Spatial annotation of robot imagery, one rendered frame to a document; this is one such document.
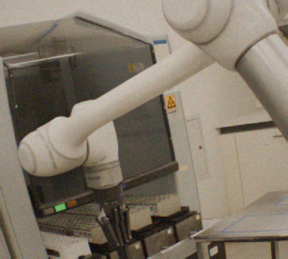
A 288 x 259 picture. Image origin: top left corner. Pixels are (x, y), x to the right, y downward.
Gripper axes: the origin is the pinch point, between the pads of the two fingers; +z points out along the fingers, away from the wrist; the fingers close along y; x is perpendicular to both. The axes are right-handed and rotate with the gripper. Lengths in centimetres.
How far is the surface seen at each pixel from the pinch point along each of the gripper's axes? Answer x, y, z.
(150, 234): -9.3, -28.6, 3.1
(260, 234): 32.8, -17.1, 2.6
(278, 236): 39.2, -14.5, 3.2
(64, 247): -19.4, 1.4, -2.5
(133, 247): -10.7, -20.0, 4.6
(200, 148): -86, -229, 5
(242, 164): -64, -248, 25
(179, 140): -10, -61, -22
